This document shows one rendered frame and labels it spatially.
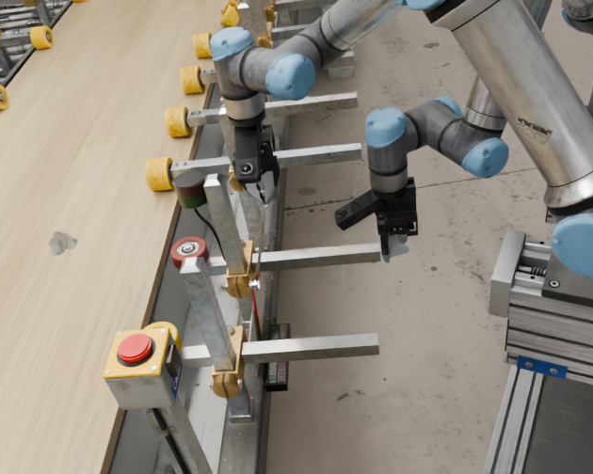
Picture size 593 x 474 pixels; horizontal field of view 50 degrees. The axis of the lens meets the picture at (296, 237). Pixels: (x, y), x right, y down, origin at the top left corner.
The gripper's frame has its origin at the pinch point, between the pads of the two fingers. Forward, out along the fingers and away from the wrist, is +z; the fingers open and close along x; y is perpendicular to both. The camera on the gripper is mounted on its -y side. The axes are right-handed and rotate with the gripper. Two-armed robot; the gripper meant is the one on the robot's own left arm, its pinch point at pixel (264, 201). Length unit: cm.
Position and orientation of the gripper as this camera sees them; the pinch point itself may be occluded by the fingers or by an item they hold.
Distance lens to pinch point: 131.8
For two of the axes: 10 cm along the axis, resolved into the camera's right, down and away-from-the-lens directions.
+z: 1.5, 7.5, 6.4
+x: -9.9, 0.9, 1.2
